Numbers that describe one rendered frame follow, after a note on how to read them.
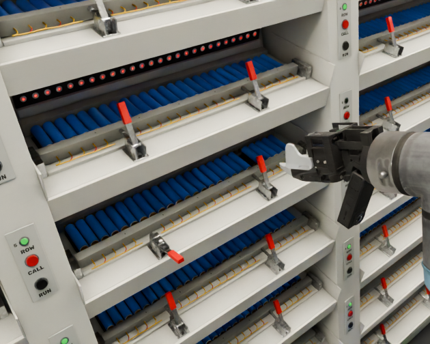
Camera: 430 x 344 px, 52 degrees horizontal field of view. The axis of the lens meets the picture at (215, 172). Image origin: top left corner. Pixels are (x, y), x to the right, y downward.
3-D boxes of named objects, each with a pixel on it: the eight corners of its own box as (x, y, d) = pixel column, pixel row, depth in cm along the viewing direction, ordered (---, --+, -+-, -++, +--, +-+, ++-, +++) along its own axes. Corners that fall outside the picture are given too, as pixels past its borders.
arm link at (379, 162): (433, 180, 65) (394, 207, 61) (403, 177, 69) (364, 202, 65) (424, 123, 63) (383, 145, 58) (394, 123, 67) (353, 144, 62)
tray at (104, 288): (329, 184, 103) (338, 152, 97) (88, 320, 74) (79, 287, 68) (271, 142, 115) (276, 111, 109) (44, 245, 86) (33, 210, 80)
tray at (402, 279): (461, 252, 162) (477, 226, 153) (356, 342, 133) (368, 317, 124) (413, 219, 174) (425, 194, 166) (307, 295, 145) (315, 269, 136)
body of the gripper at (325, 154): (331, 121, 76) (392, 121, 66) (340, 168, 78) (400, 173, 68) (299, 136, 73) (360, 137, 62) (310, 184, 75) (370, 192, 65)
